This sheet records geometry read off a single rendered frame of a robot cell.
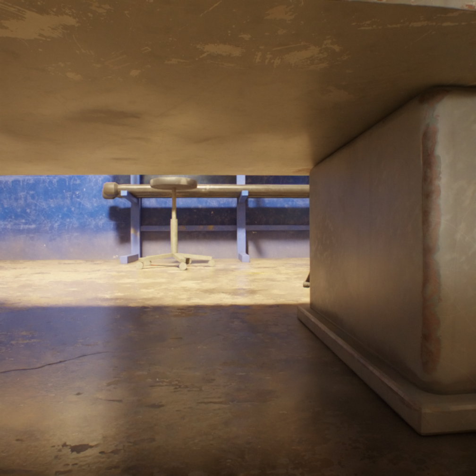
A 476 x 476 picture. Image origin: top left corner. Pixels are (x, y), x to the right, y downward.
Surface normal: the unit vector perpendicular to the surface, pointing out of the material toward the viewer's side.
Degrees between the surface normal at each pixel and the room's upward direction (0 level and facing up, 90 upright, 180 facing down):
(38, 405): 0
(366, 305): 90
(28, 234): 90
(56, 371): 0
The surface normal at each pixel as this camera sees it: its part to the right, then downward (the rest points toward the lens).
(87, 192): 0.07, 0.00
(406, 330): -1.00, 0.00
